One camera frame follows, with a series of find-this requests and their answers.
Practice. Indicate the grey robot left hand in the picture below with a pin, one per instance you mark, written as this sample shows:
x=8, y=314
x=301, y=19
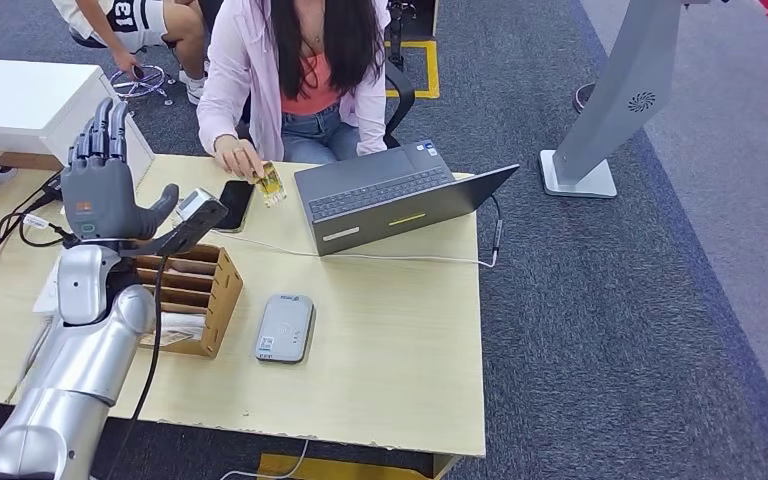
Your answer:
x=99, y=199

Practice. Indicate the person's right hand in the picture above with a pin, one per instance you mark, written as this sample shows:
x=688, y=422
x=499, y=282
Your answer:
x=238, y=156

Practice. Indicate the room key card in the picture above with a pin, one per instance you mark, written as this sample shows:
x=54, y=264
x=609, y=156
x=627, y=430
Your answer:
x=166, y=340

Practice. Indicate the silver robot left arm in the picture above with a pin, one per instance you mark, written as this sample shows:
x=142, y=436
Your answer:
x=79, y=358

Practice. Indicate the seated person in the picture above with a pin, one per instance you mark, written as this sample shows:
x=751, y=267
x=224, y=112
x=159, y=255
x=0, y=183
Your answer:
x=245, y=79

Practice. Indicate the person on stool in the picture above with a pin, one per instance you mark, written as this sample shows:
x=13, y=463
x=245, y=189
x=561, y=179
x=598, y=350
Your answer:
x=126, y=20

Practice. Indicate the grey card reader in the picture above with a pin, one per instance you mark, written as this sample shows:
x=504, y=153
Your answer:
x=284, y=331

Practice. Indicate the black smartphone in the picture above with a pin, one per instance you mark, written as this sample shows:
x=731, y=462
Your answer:
x=238, y=202

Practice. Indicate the black power adapter brick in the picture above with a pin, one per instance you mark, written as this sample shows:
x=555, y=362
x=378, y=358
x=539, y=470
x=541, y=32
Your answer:
x=53, y=189

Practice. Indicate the wooden board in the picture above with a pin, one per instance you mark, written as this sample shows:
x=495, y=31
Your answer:
x=23, y=162

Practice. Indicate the small white device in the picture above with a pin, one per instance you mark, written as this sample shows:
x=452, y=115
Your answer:
x=0, y=175

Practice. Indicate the white power strip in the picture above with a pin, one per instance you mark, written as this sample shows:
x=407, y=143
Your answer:
x=46, y=298

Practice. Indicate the chrome stool base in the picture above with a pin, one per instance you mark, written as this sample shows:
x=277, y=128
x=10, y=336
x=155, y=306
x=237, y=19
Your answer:
x=142, y=83

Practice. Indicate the white desk cabinet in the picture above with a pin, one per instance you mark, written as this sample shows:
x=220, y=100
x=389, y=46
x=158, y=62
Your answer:
x=13, y=99

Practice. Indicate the wooden slotted organizer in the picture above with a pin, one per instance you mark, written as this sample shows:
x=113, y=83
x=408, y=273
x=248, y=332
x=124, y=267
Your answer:
x=222, y=298

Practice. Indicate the grey open laptop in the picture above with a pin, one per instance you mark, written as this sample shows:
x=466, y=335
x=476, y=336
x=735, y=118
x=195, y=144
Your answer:
x=384, y=192

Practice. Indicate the black tripod stand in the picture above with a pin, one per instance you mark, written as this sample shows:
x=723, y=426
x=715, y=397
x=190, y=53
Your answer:
x=395, y=36

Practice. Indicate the yellow floor plate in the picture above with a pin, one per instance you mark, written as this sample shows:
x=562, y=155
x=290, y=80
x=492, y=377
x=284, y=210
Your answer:
x=331, y=469

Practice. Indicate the round floor stand base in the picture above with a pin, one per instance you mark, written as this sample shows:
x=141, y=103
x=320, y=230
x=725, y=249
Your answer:
x=579, y=99

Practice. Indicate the grey kiosk stand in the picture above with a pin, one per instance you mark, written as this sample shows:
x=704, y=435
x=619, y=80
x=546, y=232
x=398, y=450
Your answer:
x=622, y=86

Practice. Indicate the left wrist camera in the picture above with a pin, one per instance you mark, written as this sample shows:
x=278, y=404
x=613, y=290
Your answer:
x=198, y=208

